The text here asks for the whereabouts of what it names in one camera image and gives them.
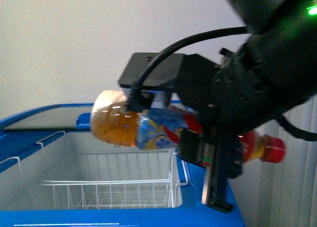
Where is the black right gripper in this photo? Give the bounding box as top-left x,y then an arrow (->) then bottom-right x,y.
174,54 -> 267,213

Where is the orange drink bottle red cap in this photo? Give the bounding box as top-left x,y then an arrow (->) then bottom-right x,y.
90,90 -> 286,163

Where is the white vertical blinds curtain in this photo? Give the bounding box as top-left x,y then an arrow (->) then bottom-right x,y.
257,95 -> 317,227

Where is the freezer sliding glass lid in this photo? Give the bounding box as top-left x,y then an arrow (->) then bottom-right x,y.
0,103 -> 93,132

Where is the white blue chest freezer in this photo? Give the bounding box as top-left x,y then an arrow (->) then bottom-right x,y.
0,103 -> 246,227

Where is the white wire freezer basket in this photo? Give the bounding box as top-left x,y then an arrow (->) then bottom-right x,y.
41,150 -> 181,210

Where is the black camera cable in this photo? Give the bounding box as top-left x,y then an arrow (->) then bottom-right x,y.
125,26 -> 248,111

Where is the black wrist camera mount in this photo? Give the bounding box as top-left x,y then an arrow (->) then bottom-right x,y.
117,52 -> 185,113

